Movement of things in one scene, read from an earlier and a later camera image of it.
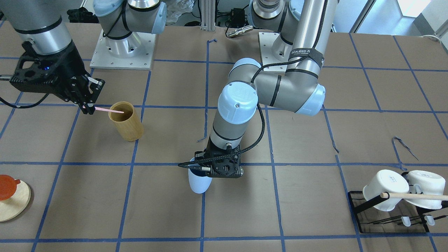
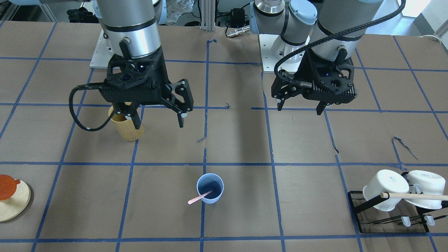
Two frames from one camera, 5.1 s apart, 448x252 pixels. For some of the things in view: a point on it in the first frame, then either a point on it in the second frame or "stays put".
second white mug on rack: (431, 183) stays put
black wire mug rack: (418, 223) stays put
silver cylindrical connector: (239, 30) stays put
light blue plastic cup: (198, 184) to (208, 181)
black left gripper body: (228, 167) to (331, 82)
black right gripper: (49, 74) to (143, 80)
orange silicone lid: (8, 187) stays put
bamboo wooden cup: (128, 126) stays put
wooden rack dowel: (394, 195) stays put
